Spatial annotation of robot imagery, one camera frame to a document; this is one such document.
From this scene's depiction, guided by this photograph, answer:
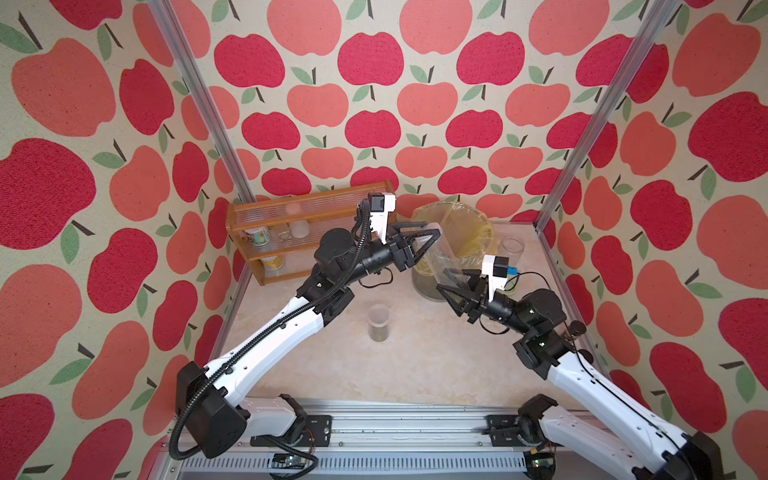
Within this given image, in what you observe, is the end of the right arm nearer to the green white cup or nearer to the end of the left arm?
the end of the left arm

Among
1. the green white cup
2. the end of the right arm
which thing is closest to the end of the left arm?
the end of the right arm

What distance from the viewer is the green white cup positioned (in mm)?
925
